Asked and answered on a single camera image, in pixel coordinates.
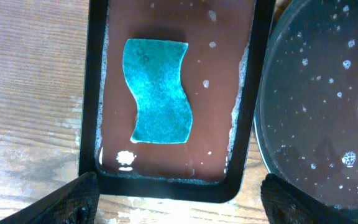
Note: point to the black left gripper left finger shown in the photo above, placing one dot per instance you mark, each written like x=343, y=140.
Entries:
x=74, y=203

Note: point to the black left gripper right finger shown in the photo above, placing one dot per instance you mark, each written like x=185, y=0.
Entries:
x=286, y=204

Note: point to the green scrub sponge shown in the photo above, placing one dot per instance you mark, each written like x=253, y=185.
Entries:
x=152, y=71

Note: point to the round black tray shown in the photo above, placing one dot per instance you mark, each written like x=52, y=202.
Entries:
x=306, y=118

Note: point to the rectangular brown black-rimmed tray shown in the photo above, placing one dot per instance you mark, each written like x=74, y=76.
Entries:
x=220, y=75

